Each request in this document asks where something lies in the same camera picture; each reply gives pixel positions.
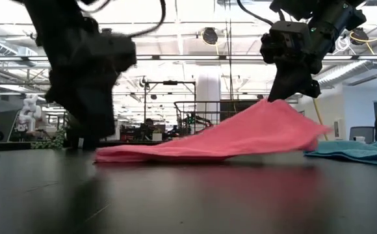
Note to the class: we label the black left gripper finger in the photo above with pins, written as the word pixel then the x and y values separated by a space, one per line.
pixel 68 117
pixel 100 117

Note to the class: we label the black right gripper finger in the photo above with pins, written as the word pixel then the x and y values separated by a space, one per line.
pixel 282 81
pixel 305 83

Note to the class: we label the pink microfiber towel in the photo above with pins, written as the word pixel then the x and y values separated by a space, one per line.
pixel 240 136

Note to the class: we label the light blue microfiber towel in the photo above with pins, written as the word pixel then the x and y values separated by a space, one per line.
pixel 354 152

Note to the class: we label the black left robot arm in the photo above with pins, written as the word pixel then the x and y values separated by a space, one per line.
pixel 45 19

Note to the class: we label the black background robot arm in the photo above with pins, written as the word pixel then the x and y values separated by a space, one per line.
pixel 198 122

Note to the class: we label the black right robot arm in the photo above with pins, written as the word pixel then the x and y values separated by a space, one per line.
pixel 292 6

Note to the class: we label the black monitor screen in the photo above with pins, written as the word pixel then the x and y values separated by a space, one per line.
pixel 230 105

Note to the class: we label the grey background chair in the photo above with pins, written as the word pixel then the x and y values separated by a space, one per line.
pixel 360 133

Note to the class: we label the white building column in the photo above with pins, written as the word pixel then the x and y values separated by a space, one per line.
pixel 208 87

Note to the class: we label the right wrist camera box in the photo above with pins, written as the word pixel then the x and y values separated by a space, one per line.
pixel 286 42

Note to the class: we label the white wall dispenser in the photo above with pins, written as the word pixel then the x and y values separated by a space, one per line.
pixel 339 128

